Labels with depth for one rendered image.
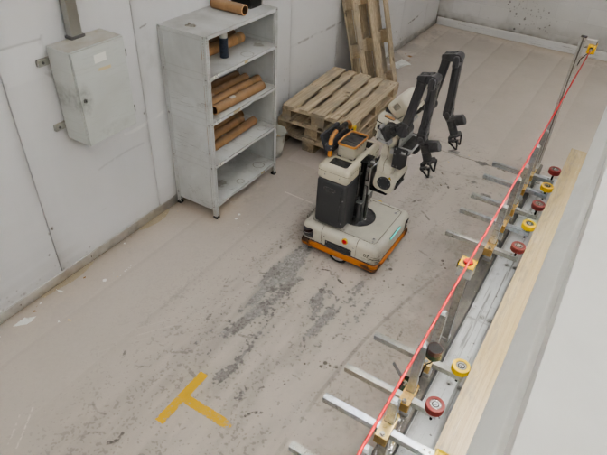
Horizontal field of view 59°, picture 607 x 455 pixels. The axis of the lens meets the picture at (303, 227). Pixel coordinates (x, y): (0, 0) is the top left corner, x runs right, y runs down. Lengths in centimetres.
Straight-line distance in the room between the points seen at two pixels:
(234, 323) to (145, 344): 59
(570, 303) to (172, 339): 331
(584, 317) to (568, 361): 6
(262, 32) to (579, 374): 440
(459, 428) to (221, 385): 162
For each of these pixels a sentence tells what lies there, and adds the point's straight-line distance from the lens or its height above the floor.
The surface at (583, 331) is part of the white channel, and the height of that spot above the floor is 246.
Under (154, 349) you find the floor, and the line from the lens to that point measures 370.
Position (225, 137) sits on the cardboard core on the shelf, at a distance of 464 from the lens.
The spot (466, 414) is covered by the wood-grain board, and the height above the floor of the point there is 90.
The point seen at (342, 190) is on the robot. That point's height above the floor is 65.
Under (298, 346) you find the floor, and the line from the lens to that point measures 365.
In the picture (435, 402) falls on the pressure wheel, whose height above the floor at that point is 91.
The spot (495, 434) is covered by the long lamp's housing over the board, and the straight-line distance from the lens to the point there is 56.
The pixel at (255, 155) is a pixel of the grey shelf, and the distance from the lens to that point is 525.
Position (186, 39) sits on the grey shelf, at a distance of 404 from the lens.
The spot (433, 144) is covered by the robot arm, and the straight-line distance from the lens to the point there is 346.
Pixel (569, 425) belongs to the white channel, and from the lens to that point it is 48.
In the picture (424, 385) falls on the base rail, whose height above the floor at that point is 70.
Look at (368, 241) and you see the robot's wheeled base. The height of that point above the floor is 28.
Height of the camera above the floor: 282
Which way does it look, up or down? 38 degrees down
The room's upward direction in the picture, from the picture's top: 3 degrees clockwise
